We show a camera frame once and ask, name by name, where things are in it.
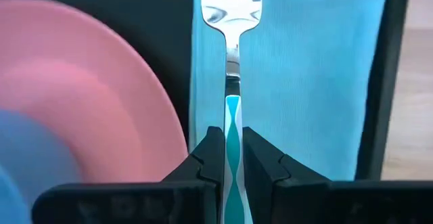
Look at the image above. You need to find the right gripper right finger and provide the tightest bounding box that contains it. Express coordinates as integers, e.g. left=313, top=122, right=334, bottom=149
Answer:
left=242, top=126, right=433, bottom=224

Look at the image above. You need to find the teal napkin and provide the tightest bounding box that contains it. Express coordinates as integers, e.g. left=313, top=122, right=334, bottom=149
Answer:
left=188, top=0, right=390, bottom=181

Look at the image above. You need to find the blue bowl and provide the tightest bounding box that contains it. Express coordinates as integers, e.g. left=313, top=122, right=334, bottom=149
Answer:
left=0, top=108, right=84, bottom=224

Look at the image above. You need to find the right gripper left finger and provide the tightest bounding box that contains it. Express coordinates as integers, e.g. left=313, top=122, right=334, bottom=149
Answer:
left=32, top=125, right=225, bottom=224

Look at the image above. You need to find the pink round plate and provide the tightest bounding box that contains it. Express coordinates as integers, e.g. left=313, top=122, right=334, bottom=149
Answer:
left=0, top=0, right=189, bottom=198

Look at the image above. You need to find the fork with teal handle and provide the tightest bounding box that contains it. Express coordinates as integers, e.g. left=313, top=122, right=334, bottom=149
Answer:
left=201, top=0, right=263, bottom=224

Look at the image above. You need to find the black plastic tray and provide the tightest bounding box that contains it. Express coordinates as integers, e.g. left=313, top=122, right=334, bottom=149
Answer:
left=0, top=0, right=411, bottom=181

